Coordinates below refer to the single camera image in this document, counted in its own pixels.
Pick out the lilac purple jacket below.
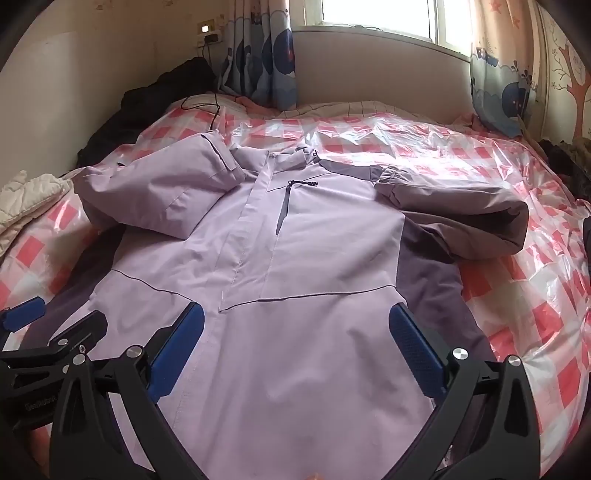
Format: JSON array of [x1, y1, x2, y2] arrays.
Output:
[[23, 133, 529, 479]]

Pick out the black clothes pile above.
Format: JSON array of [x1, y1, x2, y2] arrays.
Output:
[[76, 57, 215, 168]]

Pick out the dark clothes at bedside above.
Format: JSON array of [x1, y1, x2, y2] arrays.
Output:
[[539, 137, 591, 201]]

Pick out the cream quilted blanket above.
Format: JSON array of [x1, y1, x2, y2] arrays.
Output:
[[0, 170, 73, 256]]

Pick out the red checkered plastic bed cover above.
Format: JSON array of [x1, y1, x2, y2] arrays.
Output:
[[22, 95, 590, 479]]

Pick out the left cartoon curtain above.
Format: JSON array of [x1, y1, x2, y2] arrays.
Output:
[[219, 0, 297, 111]]

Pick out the cartoon curtain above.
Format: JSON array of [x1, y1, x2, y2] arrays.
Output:
[[470, 0, 541, 138], [219, 0, 297, 111]]

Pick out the wardrobe with tree decal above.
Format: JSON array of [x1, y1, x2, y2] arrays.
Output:
[[534, 1, 590, 144]]

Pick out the right cartoon curtain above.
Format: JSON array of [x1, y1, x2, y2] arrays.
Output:
[[470, 0, 541, 138]]

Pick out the window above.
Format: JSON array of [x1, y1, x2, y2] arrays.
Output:
[[290, 0, 476, 57]]

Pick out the black charging cable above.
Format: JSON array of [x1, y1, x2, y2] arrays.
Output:
[[179, 38, 223, 135]]

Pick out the wall socket with charger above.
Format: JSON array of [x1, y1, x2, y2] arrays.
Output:
[[197, 19, 223, 48]]

